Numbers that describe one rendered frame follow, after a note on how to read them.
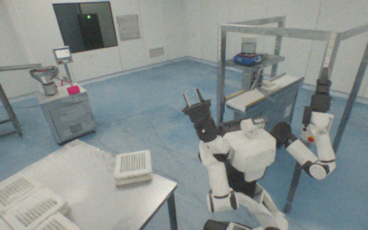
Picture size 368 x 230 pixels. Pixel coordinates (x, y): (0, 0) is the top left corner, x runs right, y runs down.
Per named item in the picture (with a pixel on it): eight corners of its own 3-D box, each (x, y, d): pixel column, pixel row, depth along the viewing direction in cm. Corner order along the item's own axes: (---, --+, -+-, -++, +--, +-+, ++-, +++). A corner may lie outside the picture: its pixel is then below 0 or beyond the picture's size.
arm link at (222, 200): (206, 173, 88) (213, 218, 88) (230, 169, 87) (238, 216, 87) (206, 167, 99) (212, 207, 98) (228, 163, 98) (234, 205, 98)
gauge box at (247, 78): (249, 91, 207) (251, 71, 197) (240, 88, 214) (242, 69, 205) (262, 85, 219) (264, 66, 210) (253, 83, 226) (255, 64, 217)
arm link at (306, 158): (312, 186, 109) (281, 152, 120) (323, 176, 117) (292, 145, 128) (329, 174, 102) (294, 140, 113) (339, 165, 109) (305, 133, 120)
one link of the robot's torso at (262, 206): (271, 248, 139) (227, 197, 135) (275, 225, 152) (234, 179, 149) (292, 245, 129) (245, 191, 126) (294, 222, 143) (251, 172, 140)
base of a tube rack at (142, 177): (115, 185, 140) (114, 183, 139) (118, 161, 161) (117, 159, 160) (153, 179, 144) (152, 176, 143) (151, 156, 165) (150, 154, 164)
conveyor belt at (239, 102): (244, 112, 223) (244, 108, 221) (225, 105, 241) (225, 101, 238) (303, 82, 298) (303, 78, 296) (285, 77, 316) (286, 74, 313)
